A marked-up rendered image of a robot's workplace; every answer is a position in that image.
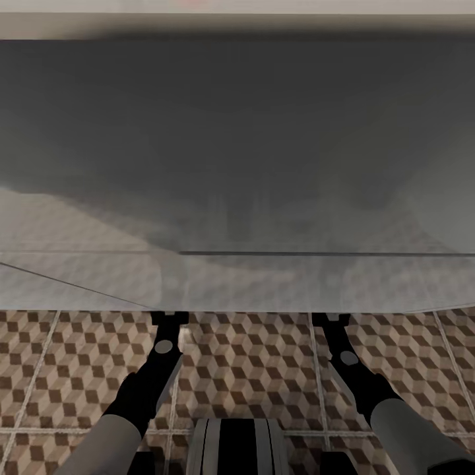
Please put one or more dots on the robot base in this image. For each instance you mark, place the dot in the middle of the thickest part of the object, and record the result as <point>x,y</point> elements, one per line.
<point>332,463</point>

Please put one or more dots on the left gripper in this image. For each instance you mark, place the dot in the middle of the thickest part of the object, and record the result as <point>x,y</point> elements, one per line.
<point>180,318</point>

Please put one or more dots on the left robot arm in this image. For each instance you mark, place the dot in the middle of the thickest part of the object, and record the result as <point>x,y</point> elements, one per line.
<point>111,445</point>

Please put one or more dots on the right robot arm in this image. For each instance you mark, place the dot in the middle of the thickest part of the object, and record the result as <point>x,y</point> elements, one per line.
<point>414,446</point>

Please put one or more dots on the robot trunk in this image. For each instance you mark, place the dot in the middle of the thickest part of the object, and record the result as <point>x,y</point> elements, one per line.
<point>237,447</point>

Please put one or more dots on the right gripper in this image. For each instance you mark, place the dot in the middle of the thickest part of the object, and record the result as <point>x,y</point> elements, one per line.
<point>321,320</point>

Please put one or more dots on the furniture sink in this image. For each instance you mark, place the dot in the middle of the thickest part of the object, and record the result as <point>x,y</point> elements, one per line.
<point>309,156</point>

